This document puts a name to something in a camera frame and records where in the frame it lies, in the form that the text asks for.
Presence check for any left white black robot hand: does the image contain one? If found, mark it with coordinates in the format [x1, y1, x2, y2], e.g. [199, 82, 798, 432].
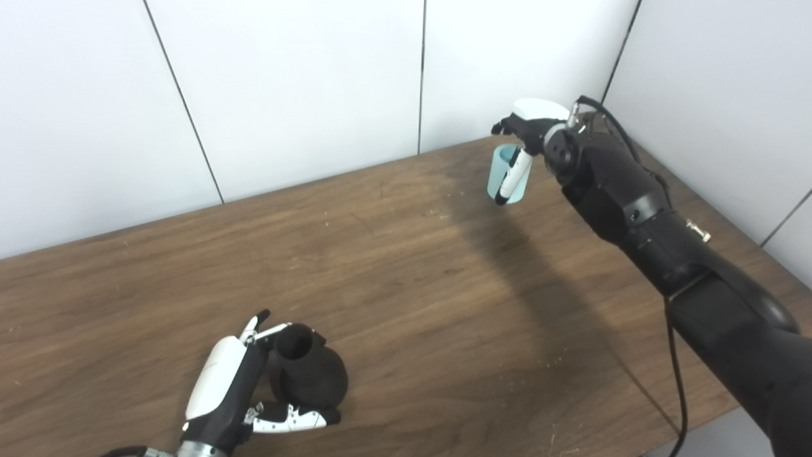
[180, 309, 342, 454]

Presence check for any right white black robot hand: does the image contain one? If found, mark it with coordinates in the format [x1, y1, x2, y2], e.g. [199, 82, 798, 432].
[491, 98, 572, 206]

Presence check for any light blue cylinder cup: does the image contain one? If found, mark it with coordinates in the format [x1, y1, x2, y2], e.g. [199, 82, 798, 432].
[487, 144, 534, 205]

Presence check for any black flared nozzle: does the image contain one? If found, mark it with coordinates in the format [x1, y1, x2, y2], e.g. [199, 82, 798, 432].
[268, 322, 350, 410]

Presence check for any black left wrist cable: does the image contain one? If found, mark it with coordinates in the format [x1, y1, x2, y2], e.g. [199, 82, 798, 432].
[101, 446, 173, 457]

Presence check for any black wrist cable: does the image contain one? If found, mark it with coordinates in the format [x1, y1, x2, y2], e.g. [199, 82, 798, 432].
[574, 95, 690, 457]
[101, 446, 173, 457]

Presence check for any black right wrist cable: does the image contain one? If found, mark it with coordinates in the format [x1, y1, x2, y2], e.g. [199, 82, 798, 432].
[574, 95, 690, 457]

